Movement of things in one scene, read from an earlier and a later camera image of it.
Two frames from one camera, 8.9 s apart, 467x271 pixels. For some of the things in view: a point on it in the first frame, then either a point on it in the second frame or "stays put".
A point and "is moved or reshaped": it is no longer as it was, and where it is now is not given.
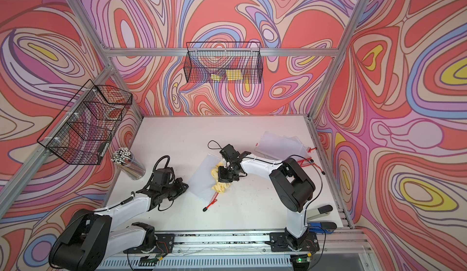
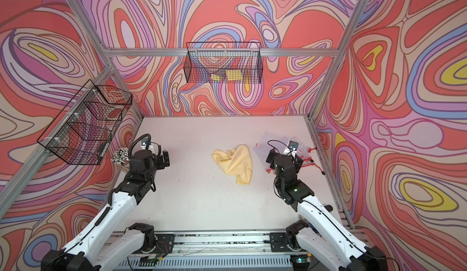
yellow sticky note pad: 234,74 stays put
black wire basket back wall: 224,62 stays put
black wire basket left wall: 84,132 stays put
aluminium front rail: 222,243 stays put
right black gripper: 224,178 → 272,155
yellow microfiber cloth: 220,187 is moved or reshaped
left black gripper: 179,183 → 159,159
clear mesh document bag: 282,147 stays put
